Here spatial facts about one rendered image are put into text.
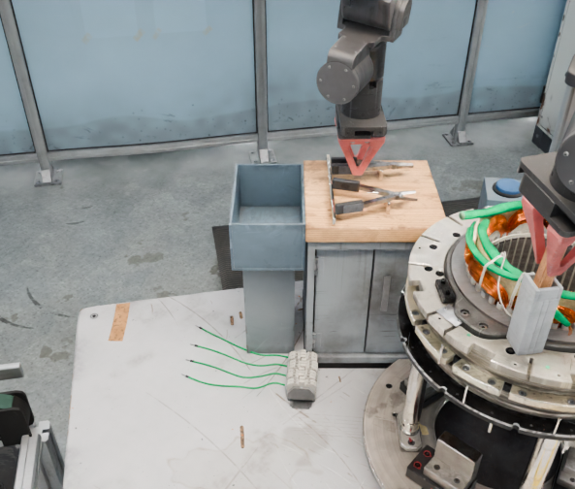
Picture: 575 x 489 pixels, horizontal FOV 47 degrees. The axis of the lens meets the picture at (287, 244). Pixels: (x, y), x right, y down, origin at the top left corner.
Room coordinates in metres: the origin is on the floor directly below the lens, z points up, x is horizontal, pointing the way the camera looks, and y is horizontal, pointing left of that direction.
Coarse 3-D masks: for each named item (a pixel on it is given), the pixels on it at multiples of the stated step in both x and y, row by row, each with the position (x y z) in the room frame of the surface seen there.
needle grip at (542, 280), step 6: (546, 252) 0.49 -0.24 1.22; (564, 252) 0.49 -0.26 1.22; (546, 258) 0.49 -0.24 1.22; (540, 264) 0.49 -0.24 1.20; (546, 264) 0.49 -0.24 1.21; (540, 270) 0.49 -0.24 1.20; (546, 270) 0.49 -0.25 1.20; (540, 276) 0.49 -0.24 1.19; (546, 276) 0.49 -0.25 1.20; (534, 282) 0.49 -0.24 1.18; (540, 282) 0.49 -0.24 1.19; (546, 282) 0.49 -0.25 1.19; (552, 282) 0.49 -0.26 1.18
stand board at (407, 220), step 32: (320, 160) 0.93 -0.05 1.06; (384, 160) 0.93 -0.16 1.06; (416, 160) 0.93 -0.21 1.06; (320, 192) 0.84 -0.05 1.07; (352, 192) 0.84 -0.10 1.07; (416, 192) 0.84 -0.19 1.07; (320, 224) 0.76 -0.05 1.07; (352, 224) 0.76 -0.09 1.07; (384, 224) 0.76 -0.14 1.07; (416, 224) 0.76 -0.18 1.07
